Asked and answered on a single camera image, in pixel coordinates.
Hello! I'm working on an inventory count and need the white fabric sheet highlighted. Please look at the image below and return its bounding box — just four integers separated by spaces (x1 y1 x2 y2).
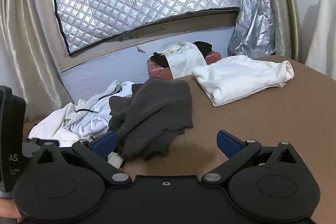
304 0 336 73

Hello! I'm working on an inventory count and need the white hoodie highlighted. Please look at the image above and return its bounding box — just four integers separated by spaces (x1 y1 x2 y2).
28 80 137 169

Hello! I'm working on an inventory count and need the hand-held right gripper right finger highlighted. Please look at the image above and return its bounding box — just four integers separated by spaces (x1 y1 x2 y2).
202 130 303 187

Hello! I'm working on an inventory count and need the grey knit sweater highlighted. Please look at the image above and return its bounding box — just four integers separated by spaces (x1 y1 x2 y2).
108 78 194 161

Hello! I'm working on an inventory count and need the person's left hand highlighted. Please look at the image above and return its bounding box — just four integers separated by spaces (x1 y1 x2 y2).
0 199 24 224

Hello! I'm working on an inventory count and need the crumpled silver foil sheet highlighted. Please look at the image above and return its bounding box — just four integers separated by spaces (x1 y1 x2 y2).
227 0 276 59

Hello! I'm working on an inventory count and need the red stool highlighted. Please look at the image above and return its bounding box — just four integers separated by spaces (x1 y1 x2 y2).
147 50 222 81

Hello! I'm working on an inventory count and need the white draped garment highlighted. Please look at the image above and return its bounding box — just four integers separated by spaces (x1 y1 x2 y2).
155 41 208 80

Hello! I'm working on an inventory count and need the black garment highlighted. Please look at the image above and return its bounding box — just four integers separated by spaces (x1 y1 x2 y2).
150 52 170 67
193 41 213 59

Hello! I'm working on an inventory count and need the folded white garment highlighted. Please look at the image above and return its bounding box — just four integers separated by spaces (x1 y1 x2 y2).
192 56 294 107

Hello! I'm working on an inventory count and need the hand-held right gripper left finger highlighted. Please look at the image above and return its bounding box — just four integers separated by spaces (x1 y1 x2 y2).
33 132 132 187

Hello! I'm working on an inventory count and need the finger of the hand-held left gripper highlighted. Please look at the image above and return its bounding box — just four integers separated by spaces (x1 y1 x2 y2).
34 138 60 148

